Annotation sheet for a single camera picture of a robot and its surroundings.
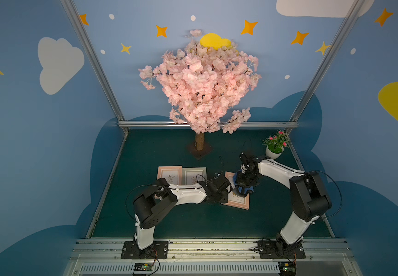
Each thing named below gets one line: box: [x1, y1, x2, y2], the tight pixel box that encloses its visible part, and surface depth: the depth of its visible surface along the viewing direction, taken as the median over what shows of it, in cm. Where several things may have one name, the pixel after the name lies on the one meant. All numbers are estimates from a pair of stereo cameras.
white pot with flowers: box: [260, 129, 291, 160], surface depth 103 cm
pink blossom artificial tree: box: [138, 28, 262, 160], surface depth 70 cm
